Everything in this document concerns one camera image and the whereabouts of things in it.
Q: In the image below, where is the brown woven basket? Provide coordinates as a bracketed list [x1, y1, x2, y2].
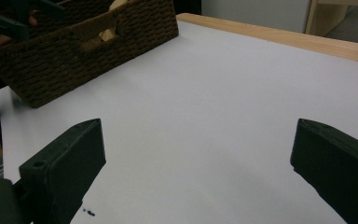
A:
[0, 0, 180, 109]

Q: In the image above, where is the white table board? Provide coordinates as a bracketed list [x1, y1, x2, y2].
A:
[0, 20, 358, 224]

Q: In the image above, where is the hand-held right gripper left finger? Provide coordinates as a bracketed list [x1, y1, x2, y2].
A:
[19, 118, 107, 224]

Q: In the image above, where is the light wooden desk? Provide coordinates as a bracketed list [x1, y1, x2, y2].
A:
[304, 0, 358, 35]

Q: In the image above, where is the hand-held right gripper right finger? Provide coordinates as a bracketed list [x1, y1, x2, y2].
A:
[290, 118, 358, 224]

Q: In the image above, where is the tan cloth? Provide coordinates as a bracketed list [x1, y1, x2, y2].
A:
[98, 0, 129, 42]

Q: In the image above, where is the wooden table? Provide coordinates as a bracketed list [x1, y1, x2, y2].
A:
[176, 12, 358, 66]

